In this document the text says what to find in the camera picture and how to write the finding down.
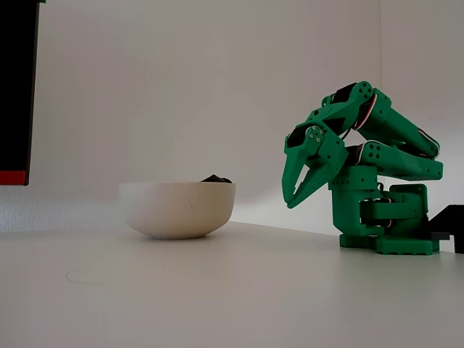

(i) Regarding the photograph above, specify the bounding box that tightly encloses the white bowl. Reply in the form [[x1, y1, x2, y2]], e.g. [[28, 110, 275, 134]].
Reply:
[[117, 182, 236, 241]]

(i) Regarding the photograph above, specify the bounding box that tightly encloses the red white black servo cable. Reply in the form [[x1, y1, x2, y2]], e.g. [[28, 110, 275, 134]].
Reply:
[[339, 91, 378, 141], [356, 128, 442, 161]]

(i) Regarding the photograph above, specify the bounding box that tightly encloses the black table clamp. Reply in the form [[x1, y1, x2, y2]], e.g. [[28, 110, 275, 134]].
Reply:
[[422, 204, 464, 254]]

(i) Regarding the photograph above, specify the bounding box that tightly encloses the black monitor with red stripe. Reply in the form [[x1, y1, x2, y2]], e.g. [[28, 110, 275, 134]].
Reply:
[[0, 0, 47, 187]]

